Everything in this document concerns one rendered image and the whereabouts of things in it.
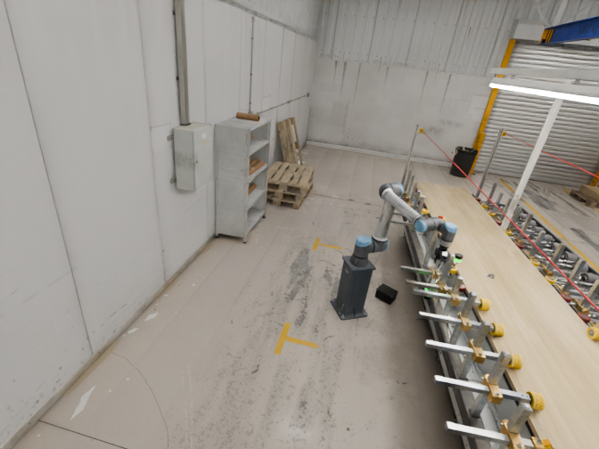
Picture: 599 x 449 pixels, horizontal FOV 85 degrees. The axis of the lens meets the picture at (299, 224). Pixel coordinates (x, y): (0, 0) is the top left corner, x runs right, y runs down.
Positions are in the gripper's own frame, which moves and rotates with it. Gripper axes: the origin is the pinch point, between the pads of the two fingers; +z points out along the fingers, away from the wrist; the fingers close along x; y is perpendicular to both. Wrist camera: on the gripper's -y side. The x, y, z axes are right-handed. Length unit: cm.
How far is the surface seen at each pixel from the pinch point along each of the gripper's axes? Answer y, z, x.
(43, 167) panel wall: -69, -62, 257
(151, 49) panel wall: 44, -128, 250
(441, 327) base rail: -31.0, 31.0, -5.2
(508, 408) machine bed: -92, 29, -28
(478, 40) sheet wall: 764, -219, -199
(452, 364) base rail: -65, 31, -4
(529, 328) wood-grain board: -39, 11, -55
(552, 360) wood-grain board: -66, 11, -56
